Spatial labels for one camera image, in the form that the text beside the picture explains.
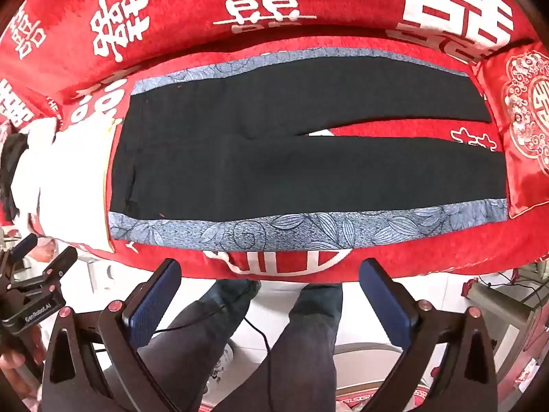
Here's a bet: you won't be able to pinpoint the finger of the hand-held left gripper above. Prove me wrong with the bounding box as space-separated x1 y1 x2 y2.
9 233 39 263
42 246 79 286

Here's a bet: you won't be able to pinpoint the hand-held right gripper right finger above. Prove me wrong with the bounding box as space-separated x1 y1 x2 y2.
359 258 501 412

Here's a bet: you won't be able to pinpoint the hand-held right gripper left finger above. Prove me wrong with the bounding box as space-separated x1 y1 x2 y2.
40 258 184 412

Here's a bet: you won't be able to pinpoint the black pants with blue trim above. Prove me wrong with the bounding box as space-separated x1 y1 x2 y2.
107 49 509 252

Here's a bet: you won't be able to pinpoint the person's left hand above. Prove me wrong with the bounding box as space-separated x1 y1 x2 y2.
0 330 46 398

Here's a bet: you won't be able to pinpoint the person's left leg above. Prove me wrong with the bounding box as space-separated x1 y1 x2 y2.
137 280 262 412

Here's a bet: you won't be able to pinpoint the person's leg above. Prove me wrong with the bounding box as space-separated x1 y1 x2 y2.
137 280 262 412
214 283 344 412

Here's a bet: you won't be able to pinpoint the white cloth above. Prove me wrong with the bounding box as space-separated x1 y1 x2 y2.
11 116 117 253

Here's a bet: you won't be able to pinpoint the white printed object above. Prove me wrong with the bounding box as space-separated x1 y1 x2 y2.
205 343 236 396

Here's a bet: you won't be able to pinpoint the dark cloth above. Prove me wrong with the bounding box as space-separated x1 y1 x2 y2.
0 133 32 226

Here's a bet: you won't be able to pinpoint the person's right leg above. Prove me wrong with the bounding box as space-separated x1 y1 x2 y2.
214 283 344 412

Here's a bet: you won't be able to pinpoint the red embroidered cushion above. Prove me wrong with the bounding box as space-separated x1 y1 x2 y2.
474 43 549 219

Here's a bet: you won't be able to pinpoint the red printed blanket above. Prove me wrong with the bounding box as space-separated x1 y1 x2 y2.
0 0 549 285

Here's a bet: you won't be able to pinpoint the grey metal chair frame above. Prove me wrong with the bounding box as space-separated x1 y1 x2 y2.
334 342 406 393

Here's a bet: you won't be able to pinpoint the black cable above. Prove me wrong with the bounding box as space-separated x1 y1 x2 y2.
153 302 277 412

